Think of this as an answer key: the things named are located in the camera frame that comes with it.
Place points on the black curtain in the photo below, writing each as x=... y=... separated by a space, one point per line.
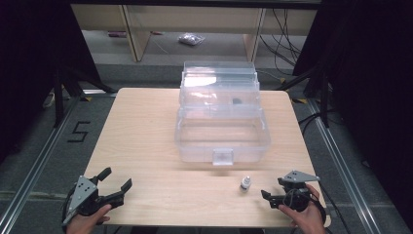
x=373 y=97
x=29 y=71

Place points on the small white dropper bottle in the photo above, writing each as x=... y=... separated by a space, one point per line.
x=245 y=184

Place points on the aluminium floor rail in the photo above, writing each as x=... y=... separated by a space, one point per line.
x=35 y=165
x=344 y=165

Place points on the black metal stand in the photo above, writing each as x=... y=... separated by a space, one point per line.
x=323 y=97
x=59 y=97

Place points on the clear plastic storage box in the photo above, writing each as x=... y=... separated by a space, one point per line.
x=222 y=130

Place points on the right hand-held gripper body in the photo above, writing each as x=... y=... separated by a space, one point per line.
x=297 y=195

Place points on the person's right hand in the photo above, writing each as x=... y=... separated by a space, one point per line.
x=310 y=219

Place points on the pink flat item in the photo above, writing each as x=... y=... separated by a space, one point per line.
x=117 y=33

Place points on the clear plastic bag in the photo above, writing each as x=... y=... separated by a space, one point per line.
x=191 y=39

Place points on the person's left hand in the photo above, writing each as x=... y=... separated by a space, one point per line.
x=85 y=224

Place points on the light wooden desk frame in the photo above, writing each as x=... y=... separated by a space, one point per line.
x=195 y=19

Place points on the small dark object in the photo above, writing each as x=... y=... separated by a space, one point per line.
x=237 y=100

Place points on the yellow black floor tape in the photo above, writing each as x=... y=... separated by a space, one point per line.
x=299 y=101
x=86 y=98

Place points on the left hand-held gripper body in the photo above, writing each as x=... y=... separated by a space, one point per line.
x=85 y=198

